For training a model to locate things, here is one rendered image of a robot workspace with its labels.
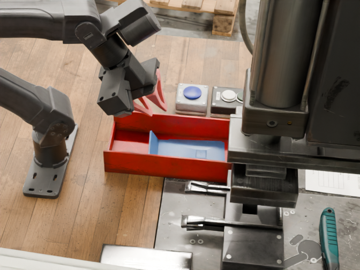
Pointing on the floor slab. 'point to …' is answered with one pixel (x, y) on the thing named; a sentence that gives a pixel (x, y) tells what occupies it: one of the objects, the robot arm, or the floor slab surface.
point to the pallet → (215, 5)
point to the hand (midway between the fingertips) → (157, 109)
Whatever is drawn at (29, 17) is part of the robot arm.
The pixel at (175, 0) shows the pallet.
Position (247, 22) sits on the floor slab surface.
